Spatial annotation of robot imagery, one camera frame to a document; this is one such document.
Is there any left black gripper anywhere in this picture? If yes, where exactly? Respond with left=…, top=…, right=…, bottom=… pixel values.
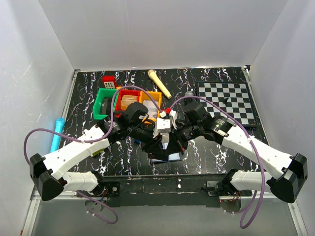
left=129, top=123, right=163, bottom=154

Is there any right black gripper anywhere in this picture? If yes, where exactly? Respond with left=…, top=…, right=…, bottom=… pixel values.
left=164, top=122, right=202, bottom=156

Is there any blue leather card holder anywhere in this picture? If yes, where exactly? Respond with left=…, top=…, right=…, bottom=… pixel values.
left=149, top=153, right=183, bottom=164

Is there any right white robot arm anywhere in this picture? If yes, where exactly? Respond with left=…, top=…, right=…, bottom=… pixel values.
left=160, top=101, right=308, bottom=203

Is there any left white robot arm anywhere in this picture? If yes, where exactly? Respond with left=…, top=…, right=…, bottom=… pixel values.
left=29, top=102, right=153, bottom=201

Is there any white cards stack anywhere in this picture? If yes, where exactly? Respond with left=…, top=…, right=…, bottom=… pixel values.
left=143, top=99, right=158, bottom=119

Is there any tan cards stack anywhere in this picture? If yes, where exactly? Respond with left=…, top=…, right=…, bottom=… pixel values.
left=121, top=95, right=137, bottom=110

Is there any black cards stack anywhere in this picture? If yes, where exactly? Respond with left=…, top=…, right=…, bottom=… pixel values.
left=100, top=97, right=112, bottom=115

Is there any orange plastic bin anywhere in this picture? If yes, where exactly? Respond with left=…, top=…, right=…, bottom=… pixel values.
left=139, top=91, right=162, bottom=121

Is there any red plastic bin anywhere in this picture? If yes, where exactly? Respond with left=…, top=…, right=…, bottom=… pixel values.
left=115, top=89, right=140, bottom=111

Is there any black glitter microphone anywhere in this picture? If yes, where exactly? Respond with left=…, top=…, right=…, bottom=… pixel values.
left=184, top=91, right=195, bottom=105

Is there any yellow green toy house block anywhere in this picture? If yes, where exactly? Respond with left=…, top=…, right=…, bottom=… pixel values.
left=90, top=149, right=104, bottom=157

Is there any green plastic bin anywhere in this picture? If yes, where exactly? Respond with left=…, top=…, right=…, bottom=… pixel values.
left=93, top=88, right=117, bottom=120

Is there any cream toy microphone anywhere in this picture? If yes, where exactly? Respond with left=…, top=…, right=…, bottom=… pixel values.
left=148, top=70, right=172, bottom=99

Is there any black white chessboard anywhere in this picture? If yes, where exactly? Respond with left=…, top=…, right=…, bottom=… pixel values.
left=196, top=82, right=257, bottom=127

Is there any red toy window block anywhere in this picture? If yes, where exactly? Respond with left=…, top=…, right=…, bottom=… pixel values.
left=102, top=75, right=117, bottom=89

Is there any blue toy microphone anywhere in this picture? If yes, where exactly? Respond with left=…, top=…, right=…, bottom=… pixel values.
left=50, top=117, right=65, bottom=153

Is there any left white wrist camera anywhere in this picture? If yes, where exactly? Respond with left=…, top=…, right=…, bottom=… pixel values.
left=153, top=111, right=171, bottom=138

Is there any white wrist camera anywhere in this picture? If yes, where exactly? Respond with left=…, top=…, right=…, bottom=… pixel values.
left=153, top=111, right=171, bottom=138
left=165, top=108, right=177, bottom=129

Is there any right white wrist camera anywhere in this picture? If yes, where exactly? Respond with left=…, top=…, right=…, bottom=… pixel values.
left=165, top=108, right=177, bottom=129

